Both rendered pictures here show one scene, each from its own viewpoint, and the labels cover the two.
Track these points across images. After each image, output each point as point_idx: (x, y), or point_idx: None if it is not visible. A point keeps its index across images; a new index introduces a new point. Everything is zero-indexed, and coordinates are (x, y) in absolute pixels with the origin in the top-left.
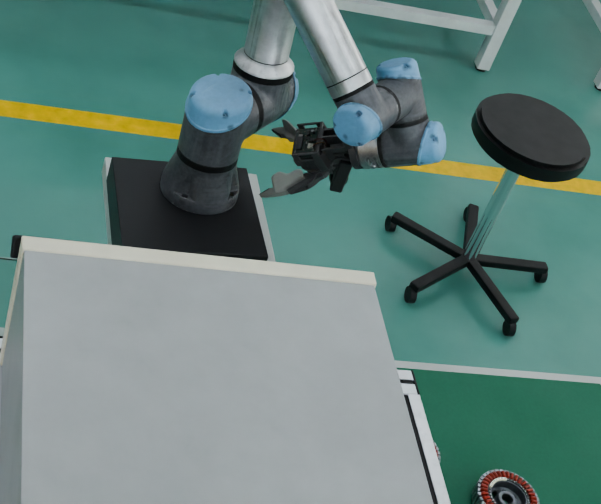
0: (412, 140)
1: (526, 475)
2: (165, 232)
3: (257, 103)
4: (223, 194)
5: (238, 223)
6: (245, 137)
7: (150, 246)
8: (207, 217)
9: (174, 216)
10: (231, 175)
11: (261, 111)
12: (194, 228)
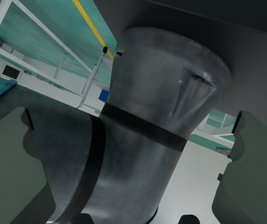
0: None
1: None
2: (252, 111)
3: (67, 222)
4: (209, 104)
5: None
6: (129, 181)
7: None
8: (237, 84)
9: (225, 97)
10: (180, 120)
11: (70, 213)
12: (257, 100)
